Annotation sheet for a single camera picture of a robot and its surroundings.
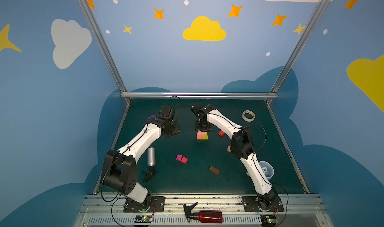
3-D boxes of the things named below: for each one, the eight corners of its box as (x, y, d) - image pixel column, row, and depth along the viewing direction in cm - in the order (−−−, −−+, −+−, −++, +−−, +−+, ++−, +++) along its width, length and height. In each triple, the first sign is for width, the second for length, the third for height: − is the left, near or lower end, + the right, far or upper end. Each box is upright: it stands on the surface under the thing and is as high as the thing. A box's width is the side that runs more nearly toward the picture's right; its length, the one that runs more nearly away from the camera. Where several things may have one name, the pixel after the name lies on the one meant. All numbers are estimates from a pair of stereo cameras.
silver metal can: (148, 167, 88) (146, 165, 86) (148, 150, 95) (147, 147, 93) (155, 165, 89) (154, 163, 86) (155, 149, 96) (154, 146, 93)
